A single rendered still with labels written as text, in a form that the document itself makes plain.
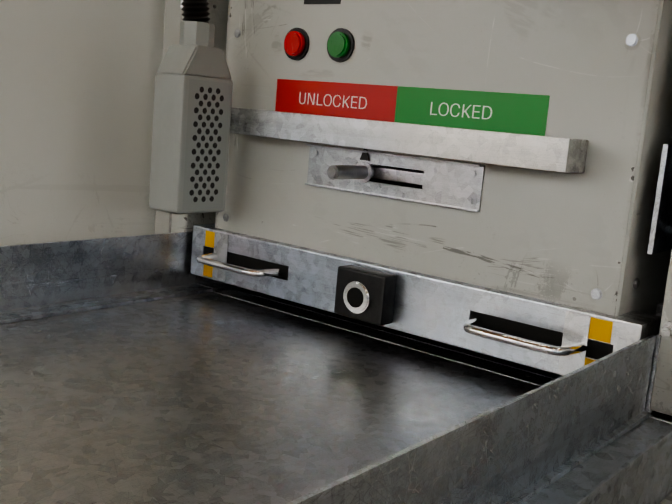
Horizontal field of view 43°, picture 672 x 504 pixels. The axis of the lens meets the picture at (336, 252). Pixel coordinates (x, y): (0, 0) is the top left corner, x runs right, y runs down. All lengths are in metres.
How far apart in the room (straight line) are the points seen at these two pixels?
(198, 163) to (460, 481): 0.53
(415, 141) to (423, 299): 0.15
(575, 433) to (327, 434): 0.17
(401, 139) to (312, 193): 0.16
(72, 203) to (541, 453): 0.69
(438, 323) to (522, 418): 0.30
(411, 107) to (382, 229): 0.12
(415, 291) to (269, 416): 0.24
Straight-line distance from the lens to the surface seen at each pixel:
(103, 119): 1.08
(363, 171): 0.85
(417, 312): 0.82
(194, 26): 0.91
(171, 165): 0.90
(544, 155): 0.72
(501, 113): 0.78
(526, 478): 0.56
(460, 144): 0.76
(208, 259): 0.95
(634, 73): 0.74
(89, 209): 1.08
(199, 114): 0.90
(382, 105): 0.85
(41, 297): 0.93
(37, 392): 0.68
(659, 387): 0.76
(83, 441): 0.59
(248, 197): 0.97
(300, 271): 0.91
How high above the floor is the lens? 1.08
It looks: 10 degrees down
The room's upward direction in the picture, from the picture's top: 5 degrees clockwise
